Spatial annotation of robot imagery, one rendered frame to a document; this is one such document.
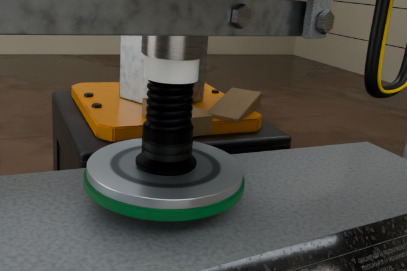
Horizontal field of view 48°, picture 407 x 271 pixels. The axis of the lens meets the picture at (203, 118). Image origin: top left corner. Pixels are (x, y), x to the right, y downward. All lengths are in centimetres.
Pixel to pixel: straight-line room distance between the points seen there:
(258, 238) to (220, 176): 9
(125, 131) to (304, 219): 63
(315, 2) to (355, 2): 664
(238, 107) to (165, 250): 82
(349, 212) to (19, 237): 44
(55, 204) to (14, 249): 11
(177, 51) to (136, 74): 82
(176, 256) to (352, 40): 684
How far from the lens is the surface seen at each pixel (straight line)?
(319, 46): 782
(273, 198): 70
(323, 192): 75
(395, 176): 87
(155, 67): 56
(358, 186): 79
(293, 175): 79
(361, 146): 100
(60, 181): 72
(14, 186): 71
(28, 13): 42
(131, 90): 139
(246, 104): 134
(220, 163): 65
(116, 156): 65
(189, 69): 57
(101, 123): 118
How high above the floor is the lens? 115
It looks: 17 degrees down
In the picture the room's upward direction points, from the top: 5 degrees clockwise
